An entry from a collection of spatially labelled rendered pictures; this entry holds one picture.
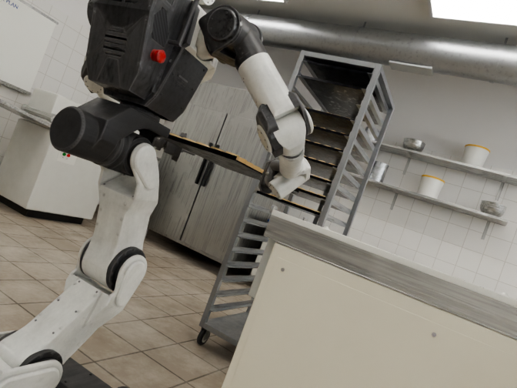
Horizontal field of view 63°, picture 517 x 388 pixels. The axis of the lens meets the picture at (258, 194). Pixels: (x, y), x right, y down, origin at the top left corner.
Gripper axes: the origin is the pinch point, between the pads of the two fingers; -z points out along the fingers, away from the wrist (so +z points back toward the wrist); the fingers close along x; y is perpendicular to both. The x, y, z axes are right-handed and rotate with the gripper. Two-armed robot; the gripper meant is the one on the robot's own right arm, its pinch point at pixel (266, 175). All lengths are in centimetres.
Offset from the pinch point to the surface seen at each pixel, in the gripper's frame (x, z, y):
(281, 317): -30, 67, 9
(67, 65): 61, -394, 140
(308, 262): -18, 68, 8
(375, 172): 63, -258, -203
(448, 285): -12, 84, -12
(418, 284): -14, 81, -9
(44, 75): 40, -379, 156
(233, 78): 142, -451, -54
